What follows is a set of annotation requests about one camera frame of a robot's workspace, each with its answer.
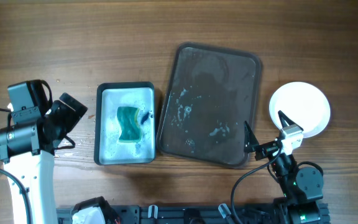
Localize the white plate blue stain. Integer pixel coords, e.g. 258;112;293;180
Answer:
268;82;331;138

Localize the black tray with soapy water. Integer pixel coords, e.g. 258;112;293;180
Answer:
94;82;156;166

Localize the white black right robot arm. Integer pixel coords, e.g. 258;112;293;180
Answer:
236;111;331;224

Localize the green yellow sponge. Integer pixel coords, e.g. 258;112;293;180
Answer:
117;106;142;143

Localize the brown plastic serving tray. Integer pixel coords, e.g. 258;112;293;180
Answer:
156;42;262;169

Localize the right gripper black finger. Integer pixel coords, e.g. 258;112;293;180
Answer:
244;121;259;152
278;110;298;128

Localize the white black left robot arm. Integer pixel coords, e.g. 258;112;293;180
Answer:
0;80;88;223

